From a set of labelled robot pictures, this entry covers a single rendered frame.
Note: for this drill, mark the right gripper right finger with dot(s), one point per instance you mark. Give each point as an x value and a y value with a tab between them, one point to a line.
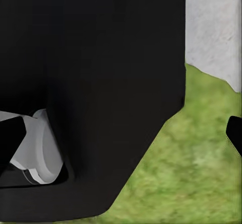
234	132

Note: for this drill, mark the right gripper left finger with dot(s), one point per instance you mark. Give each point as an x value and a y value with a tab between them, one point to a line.
12	133

